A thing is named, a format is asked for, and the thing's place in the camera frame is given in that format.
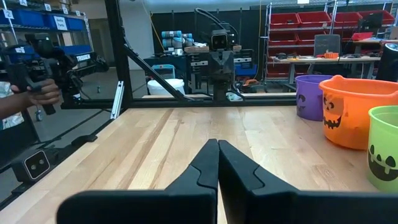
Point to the black table-level camera box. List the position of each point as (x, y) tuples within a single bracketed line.
[(32, 165)]

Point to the black office chair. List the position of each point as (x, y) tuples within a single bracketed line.
[(326, 45)]

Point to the person's forearm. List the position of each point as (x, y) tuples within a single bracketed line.
[(12, 105)]

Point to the purple halloween bucket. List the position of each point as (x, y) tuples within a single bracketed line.
[(311, 102)]

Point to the blue bin shelf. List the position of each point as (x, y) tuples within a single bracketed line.
[(31, 18)]

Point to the black tower fan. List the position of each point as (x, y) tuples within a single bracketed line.
[(388, 62)]

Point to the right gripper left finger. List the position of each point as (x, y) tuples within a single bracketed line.
[(149, 208)]

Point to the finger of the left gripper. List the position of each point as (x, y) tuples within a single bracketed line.
[(227, 63), (215, 63)]

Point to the black table frame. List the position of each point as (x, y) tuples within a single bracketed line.
[(121, 62)]

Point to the silver metal bracket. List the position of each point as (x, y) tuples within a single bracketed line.
[(117, 99)]

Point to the red bin shelf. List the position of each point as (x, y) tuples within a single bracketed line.
[(295, 28)]

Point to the white plastic pail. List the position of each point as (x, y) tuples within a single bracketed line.
[(166, 87)]

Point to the orange halloween bucket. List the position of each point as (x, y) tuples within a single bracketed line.
[(363, 124)]

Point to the wooden top workbench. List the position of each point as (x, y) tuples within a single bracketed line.
[(326, 59)]

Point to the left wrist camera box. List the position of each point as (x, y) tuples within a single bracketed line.
[(219, 41)]

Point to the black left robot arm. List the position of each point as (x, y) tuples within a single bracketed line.
[(221, 90)]

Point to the white blue tablet device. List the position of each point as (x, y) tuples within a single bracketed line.
[(163, 71)]

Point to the green halloween bucket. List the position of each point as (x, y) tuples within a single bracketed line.
[(384, 149)]

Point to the person's hand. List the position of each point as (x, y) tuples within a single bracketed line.
[(42, 93)]

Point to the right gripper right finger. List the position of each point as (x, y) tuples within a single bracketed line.
[(295, 208)]

